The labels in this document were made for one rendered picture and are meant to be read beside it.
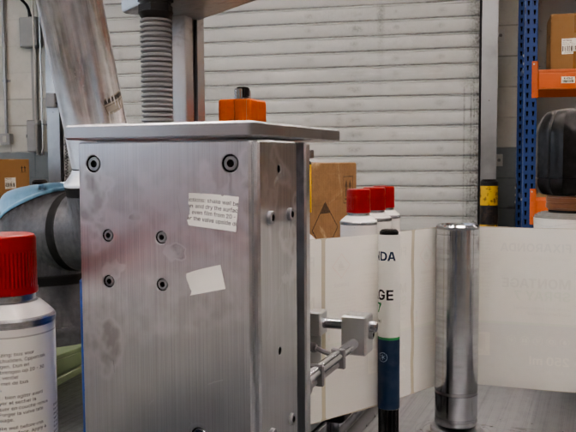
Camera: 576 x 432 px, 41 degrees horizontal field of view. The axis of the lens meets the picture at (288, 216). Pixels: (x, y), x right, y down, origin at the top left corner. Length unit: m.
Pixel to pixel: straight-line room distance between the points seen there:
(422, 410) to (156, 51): 0.43
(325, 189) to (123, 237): 1.19
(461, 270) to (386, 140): 4.55
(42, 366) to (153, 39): 0.41
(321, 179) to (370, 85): 3.71
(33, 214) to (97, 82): 0.22
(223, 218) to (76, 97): 0.70
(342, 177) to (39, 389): 1.25
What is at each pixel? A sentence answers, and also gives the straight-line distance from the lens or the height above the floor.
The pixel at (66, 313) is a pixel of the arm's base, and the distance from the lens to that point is 1.15.
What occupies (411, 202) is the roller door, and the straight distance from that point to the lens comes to 5.21.
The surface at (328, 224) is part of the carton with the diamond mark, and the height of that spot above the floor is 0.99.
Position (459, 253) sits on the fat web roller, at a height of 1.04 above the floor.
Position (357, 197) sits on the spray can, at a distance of 1.06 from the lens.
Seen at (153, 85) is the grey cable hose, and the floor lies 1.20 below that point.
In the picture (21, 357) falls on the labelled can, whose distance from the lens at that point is 0.44.
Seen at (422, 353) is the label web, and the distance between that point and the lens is 0.71.
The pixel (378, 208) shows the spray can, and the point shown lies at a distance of 1.12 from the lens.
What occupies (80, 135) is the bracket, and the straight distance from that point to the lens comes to 0.42.
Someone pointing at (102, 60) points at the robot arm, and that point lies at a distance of 1.06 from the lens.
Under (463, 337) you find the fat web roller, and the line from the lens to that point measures 0.70.
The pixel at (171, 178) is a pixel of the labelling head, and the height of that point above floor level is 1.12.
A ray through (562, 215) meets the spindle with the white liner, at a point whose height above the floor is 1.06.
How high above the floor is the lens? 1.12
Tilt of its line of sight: 4 degrees down
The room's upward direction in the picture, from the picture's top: straight up
